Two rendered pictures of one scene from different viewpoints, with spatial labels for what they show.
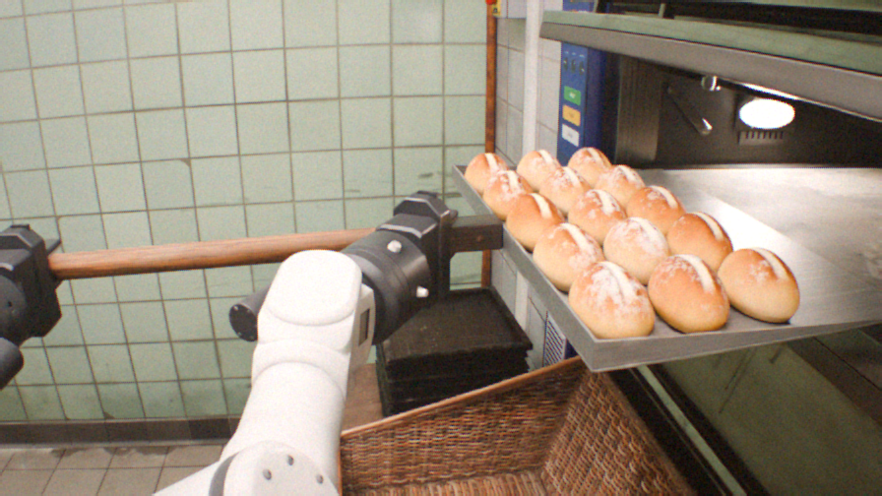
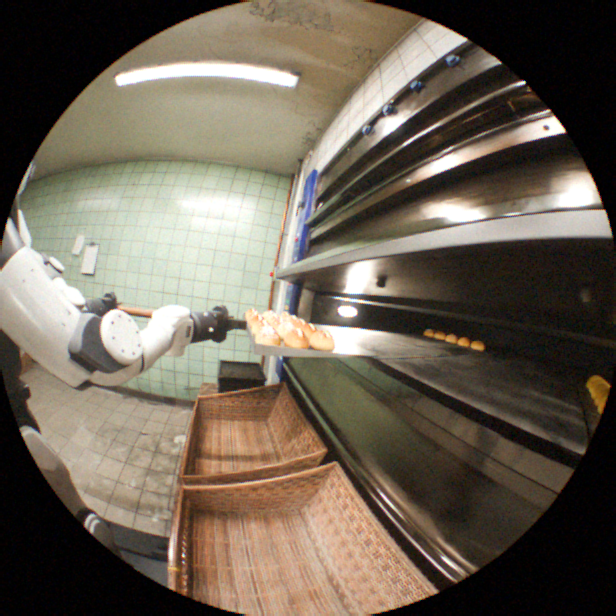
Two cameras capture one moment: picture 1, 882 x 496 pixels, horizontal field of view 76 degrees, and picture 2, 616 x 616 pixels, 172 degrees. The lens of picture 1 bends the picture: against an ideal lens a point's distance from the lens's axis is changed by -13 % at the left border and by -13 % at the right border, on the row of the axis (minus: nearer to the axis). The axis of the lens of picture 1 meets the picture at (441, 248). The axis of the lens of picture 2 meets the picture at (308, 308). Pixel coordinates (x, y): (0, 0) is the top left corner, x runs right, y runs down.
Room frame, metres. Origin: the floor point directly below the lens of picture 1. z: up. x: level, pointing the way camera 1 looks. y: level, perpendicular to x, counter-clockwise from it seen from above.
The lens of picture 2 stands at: (-0.03, -0.14, 1.32)
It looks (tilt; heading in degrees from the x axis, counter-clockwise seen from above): 3 degrees down; 349
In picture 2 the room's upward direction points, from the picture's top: 9 degrees clockwise
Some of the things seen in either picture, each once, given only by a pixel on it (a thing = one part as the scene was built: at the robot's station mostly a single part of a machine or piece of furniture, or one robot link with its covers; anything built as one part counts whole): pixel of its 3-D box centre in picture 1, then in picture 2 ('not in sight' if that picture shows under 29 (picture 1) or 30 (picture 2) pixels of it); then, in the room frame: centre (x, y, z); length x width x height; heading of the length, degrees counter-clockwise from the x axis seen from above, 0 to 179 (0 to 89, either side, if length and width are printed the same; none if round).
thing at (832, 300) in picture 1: (642, 223); (294, 330); (0.72, -0.24, 1.19); 0.55 x 0.36 x 0.03; 10
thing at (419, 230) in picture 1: (402, 268); (210, 325); (0.58, 0.04, 1.19); 0.12 x 0.10 x 0.13; 155
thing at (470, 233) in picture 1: (460, 234); (233, 323); (0.68, -0.02, 1.19); 0.09 x 0.04 x 0.03; 100
